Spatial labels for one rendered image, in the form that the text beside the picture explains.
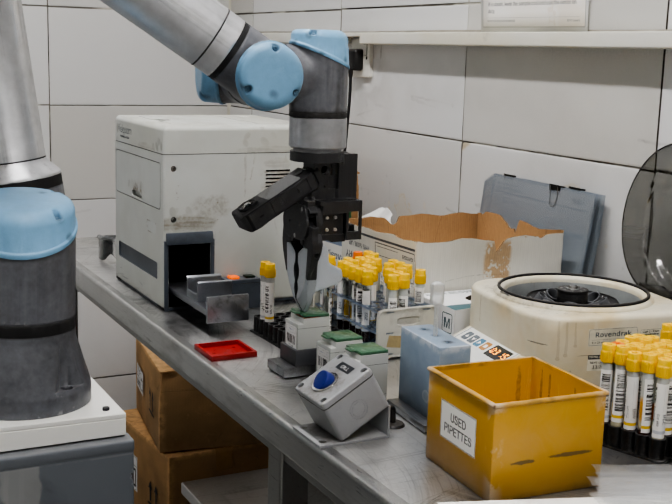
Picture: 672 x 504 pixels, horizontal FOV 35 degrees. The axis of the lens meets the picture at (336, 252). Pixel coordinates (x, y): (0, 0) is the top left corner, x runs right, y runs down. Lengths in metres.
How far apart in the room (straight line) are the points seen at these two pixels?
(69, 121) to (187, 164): 1.32
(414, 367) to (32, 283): 0.44
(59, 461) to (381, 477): 0.34
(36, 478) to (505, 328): 0.60
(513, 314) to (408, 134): 0.96
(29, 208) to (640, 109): 0.96
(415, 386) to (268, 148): 0.64
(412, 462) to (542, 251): 0.67
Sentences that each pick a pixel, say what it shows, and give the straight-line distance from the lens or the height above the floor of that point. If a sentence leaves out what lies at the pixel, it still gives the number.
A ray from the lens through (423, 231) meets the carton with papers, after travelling 1.88.
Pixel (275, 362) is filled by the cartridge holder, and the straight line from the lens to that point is 1.43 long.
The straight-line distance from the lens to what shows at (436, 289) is 1.24.
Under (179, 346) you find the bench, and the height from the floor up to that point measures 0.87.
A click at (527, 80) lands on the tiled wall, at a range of 1.94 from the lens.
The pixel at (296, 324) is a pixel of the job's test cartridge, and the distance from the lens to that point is 1.41.
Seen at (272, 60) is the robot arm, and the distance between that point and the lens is 1.19.
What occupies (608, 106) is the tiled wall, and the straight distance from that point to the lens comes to 1.78.
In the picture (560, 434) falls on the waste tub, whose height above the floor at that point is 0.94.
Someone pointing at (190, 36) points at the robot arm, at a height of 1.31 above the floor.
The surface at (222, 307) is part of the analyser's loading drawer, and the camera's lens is 1.61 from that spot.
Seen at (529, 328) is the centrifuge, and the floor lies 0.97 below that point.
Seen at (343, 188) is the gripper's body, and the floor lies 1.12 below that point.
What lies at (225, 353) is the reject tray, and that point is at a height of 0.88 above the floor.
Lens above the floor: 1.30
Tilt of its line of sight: 11 degrees down
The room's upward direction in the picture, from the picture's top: 2 degrees clockwise
